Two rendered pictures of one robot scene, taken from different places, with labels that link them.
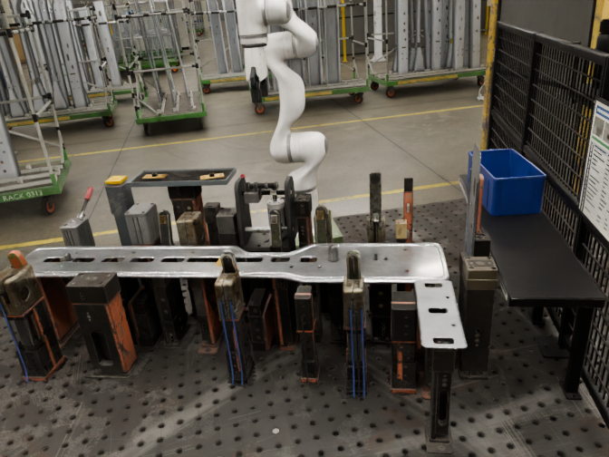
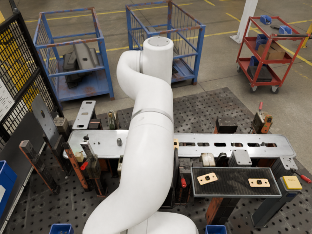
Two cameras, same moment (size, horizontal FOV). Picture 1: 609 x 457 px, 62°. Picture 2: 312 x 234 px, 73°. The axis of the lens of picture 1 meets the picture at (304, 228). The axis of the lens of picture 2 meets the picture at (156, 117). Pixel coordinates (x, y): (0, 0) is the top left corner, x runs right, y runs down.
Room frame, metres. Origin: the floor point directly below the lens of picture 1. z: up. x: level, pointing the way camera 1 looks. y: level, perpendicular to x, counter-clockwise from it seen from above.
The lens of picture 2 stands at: (2.20, 0.01, 2.02)
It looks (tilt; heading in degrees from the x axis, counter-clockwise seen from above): 44 degrees down; 171
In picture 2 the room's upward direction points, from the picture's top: straight up
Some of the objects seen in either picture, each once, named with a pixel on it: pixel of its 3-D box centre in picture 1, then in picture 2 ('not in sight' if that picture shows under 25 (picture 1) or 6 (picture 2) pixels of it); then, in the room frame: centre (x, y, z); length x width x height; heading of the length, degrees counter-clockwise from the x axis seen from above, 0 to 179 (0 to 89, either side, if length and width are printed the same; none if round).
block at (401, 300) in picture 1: (402, 342); (98, 137); (1.14, -0.25, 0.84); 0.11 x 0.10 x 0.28; 171
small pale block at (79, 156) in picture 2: (401, 272); (85, 172); (1.45, -0.30, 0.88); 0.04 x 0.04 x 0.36; 81
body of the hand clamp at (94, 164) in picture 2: (376, 267); (97, 178); (1.50, -0.23, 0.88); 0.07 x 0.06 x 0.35; 171
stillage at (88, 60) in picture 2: not in sight; (77, 55); (-0.84, -0.69, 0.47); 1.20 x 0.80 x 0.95; 8
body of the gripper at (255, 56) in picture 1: (256, 61); not in sight; (1.64, 0.11, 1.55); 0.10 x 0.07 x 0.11; 170
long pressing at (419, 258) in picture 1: (217, 261); (178, 143); (1.41, 0.28, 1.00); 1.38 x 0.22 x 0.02; 81
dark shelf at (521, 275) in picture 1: (513, 224); (10, 170); (1.46, -0.67, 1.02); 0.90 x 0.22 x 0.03; 171
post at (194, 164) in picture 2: (219, 255); (192, 185); (1.64, 0.31, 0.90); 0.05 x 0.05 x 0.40; 81
